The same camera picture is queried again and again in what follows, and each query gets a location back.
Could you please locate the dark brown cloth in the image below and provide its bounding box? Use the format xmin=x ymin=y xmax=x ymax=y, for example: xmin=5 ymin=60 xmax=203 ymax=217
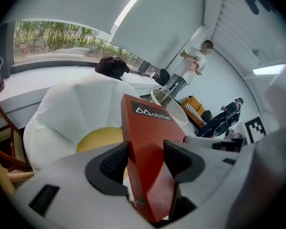
xmin=94 ymin=55 xmax=131 ymax=81

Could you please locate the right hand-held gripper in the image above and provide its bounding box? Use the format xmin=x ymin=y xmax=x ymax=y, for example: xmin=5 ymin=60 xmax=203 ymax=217
xmin=184 ymin=116 xmax=267 ymax=153

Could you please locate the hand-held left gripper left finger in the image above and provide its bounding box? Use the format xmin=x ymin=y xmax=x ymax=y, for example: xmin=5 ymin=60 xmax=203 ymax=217
xmin=14 ymin=141 xmax=139 ymax=228

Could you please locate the window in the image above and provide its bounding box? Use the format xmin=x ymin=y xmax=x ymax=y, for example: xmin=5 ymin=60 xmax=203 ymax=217
xmin=13 ymin=20 xmax=159 ymax=77

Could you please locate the orange sofa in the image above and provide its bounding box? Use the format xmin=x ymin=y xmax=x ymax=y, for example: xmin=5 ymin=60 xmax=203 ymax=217
xmin=181 ymin=95 xmax=215 ymax=129

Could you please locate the dark wooden rack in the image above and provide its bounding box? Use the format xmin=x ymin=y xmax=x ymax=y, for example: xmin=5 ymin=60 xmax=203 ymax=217
xmin=0 ymin=87 xmax=34 ymax=174

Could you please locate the white flower-shaped cushion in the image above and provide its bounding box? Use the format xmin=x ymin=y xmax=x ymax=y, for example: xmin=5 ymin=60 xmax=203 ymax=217
xmin=23 ymin=73 xmax=143 ymax=183

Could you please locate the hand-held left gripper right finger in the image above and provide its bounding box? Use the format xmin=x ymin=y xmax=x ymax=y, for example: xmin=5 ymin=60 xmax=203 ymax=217
xmin=163 ymin=139 xmax=240 ymax=224

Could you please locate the rectangular ceiling light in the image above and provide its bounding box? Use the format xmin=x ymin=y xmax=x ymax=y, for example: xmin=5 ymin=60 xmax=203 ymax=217
xmin=252 ymin=64 xmax=286 ymax=76

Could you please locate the black backpack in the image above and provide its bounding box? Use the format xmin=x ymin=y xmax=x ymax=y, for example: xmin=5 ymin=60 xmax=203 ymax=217
xmin=154 ymin=68 xmax=171 ymax=86

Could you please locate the red book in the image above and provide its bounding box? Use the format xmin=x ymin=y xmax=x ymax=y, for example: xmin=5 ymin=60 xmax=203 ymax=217
xmin=121 ymin=94 xmax=194 ymax=224

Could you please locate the grey roller blind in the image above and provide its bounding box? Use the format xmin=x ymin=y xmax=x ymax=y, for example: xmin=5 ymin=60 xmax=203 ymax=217
xmin=4 ymin=0 xmax=147 ymax=34
xmin=111 ymin=0 xmax=205 ymax=70

